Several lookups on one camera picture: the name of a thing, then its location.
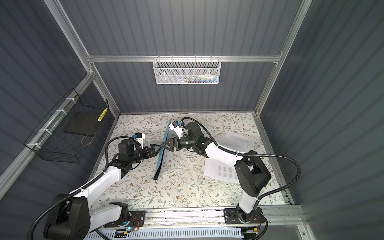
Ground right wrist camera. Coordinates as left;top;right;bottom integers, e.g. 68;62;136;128
169;121;187;139

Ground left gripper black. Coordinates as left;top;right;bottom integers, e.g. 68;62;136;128
128;144;161;165

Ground white ventilated cable duct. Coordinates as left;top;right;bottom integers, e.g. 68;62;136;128
86;227;245;240

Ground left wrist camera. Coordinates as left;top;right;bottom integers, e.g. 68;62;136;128
133;133;146;149

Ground blue folder with black inside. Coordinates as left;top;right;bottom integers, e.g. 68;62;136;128
153;120;171;180

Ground yellow marker in basket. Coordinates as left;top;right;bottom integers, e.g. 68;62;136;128
97;108;109;122

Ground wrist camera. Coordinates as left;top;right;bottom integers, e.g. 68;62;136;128
133;133;146;149
169;121;187;139

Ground printed paper sheet far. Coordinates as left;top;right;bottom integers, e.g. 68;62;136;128
216;132;255;153

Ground white wire mesh basket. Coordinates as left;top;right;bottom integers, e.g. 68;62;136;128
153;59;222;85

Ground black pad in basket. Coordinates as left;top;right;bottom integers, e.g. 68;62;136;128
64;112;101;137

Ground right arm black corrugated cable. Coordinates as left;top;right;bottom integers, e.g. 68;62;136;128
179;116;301;202

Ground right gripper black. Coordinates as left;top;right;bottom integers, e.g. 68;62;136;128
161;135;197;153

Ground black wire basket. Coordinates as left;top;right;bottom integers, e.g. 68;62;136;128
24;91;109;164

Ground printed paper sheet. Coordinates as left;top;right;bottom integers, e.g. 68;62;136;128
216;132;255;153
204;159;239;184

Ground printed paper sheet near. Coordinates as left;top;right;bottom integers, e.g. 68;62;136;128
204;159;239;184

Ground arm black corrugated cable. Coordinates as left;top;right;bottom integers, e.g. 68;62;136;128
179;116;301;202
27;135;142;240

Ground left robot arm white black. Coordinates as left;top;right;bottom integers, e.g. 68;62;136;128
43;137;161;240

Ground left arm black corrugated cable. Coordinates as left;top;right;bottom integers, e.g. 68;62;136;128
27;135;142;240

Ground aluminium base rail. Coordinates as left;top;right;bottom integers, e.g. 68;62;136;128
136;205;307;229

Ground aluminium frame of enclosure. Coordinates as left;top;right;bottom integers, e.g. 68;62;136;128
1;1;312;240

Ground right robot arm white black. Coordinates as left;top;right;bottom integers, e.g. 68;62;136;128
161;121;272;223

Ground pens in white basket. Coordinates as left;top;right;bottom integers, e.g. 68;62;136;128
176;74;219;84

